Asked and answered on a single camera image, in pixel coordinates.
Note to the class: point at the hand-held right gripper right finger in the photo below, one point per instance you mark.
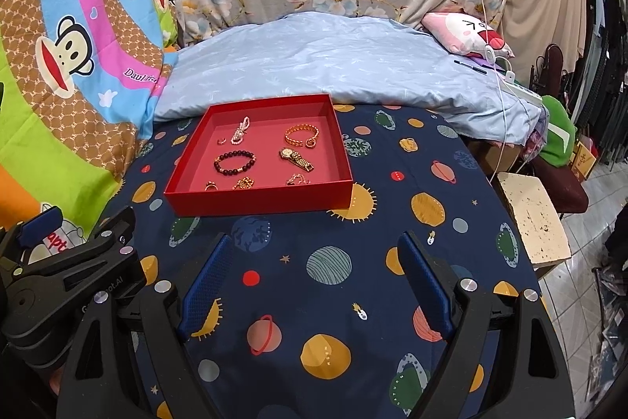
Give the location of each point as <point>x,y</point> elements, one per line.
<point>424,289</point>

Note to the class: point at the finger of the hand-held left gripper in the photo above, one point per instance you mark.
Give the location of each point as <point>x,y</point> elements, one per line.
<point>98,257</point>
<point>41,222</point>

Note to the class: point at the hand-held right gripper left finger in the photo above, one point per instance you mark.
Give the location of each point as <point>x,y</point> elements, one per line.
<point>206,284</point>

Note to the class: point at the red jewelry box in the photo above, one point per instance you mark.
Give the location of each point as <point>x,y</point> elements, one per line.
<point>255,203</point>

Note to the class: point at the gold wristwatch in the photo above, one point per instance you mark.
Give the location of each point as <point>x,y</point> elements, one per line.
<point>294,156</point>

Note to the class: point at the gold bangle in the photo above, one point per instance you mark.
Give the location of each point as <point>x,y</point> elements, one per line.
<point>294,132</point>

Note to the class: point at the navy planet-print blanket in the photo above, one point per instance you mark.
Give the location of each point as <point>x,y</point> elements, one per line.
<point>343,227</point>

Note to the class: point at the colourful cartoon monkey blanket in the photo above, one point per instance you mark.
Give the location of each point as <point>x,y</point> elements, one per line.
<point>64,105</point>

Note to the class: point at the white speckled stool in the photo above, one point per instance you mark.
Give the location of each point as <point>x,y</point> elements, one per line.
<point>532,217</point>

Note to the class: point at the cardboard box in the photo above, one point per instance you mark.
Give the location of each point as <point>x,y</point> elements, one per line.
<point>493,156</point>

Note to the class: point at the green cloth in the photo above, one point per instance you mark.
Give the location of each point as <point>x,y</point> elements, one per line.
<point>557,129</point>

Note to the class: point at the white charger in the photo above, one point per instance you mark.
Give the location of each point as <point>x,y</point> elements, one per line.
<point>509,77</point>

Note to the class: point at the black pen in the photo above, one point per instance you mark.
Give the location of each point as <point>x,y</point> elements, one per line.
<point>470,65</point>

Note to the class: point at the light blue pillow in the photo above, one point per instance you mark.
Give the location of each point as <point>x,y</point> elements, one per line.
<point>319,60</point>

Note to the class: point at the dark metal chair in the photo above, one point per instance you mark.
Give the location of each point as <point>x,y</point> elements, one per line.
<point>553,65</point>

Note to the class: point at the pink cartoon cushion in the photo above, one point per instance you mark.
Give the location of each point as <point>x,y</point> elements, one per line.
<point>456,31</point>

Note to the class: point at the row of hanging clothes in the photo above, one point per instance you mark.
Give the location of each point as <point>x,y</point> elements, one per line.
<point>606,46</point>

